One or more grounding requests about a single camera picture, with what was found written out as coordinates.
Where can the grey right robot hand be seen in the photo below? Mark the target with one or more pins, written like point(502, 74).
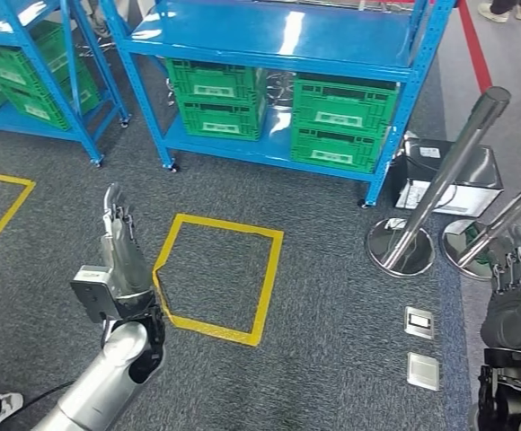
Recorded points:
point(512, 315)

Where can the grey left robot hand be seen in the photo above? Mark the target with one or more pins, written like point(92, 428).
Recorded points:
point(125, 262)

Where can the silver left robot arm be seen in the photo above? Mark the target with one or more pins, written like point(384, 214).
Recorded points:
point(103, 380)

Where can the blue metal shelf rack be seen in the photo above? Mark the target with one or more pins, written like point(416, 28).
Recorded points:
point(265, 36)
point(31, 36)

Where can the white framed floor socket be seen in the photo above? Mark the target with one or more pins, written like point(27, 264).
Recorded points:
point(419, 322)

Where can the plain silver floor cover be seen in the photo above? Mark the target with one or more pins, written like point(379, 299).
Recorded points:
point(422, 372)

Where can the black floor board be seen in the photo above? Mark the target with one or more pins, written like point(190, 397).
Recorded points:
point(484, 178)

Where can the red barrier tape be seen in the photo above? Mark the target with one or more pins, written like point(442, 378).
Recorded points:
point(474, 47)

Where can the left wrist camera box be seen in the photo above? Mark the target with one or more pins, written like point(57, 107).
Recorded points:
point(94, 294)

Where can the silver stanchion post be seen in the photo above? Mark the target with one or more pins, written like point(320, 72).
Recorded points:
point(512, 214)

